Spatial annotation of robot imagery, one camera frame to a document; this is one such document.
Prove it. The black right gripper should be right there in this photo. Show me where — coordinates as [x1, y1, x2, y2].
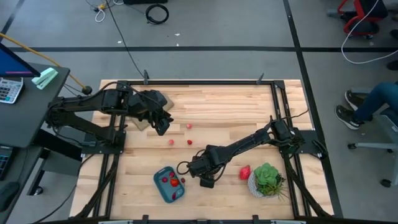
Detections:
[198, 148, 228, 189]

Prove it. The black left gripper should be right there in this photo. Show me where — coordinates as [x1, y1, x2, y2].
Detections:
[136, 107, 174, 136]

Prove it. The large red strawberry toy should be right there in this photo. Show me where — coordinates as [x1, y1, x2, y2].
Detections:
[239, 164, 252, 180]

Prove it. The white patterned plant pot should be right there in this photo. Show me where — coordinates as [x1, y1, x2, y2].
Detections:
[247, 172, 274, 199]

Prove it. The teal plastic container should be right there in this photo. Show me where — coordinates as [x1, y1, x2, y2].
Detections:
[153, 166, 186, 204]

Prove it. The green succulent plant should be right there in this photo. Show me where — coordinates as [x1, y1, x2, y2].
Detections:
[254, 162, 289, 200]

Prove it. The mint green stapler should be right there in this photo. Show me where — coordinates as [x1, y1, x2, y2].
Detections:
[31, 67, 59, 91]

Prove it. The black desk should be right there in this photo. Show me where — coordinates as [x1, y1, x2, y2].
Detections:
[0, 63, 71, 149]

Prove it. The person's shoe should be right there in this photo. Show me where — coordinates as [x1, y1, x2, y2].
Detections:
[335, 105, 363, 131]
[344, 90, 366, 111]

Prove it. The grey desk calculator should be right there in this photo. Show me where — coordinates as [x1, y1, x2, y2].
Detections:
[0, 77, 25, 105]

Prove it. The computer monitor blue screen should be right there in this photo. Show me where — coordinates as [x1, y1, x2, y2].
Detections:
[0, 42, 42, 78]

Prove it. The backlit computer keyboard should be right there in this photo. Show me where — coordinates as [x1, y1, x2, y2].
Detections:
[0, 146, 15, 182]

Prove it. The grey office chair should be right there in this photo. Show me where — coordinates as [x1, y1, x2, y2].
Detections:
[347, 107, 398, 189]

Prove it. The black computer mouse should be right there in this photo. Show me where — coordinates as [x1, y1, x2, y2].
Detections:
[0, 181, 21, 213]

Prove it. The person's leg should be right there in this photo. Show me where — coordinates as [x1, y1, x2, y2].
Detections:
[353, 81, 398, 122]

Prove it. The red and black chair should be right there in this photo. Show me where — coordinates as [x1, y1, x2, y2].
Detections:
[326, 0, 389, 40]

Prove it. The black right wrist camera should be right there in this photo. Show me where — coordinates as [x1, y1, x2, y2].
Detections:
[186, 158, 205, 179]

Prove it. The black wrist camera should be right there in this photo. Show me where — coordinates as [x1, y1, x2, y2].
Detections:
[186, 158, 205, 179]
[144, 90, 169, 110]

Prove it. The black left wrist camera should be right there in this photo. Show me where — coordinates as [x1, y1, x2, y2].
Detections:
[144, 90, 169, 110]

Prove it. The black aluminium table frame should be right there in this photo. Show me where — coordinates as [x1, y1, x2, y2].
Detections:
[70, 79, 335, 224]

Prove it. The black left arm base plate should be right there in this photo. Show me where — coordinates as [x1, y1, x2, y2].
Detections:
[81, 129, 127, 156]

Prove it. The long black floor cable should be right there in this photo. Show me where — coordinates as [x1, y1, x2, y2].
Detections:
[104, 0, 147, 80]

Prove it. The black desk leg frame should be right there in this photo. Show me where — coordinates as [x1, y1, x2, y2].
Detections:
[26, 129, 83, 197]

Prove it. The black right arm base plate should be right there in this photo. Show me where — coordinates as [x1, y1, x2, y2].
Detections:
[275, 129, 323, 156]

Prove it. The black coiled cable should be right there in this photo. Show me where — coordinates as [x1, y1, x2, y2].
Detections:
[145, 3, 170, 25]

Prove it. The small white looped cable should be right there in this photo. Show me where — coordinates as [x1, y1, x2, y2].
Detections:
[94, 7, 107, 23]

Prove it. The yellow hanging cable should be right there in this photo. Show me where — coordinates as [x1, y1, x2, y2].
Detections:
[0, 32, 97, 101]

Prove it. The long white cable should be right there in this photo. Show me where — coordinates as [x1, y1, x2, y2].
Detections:
[340, 0, 398, 65]

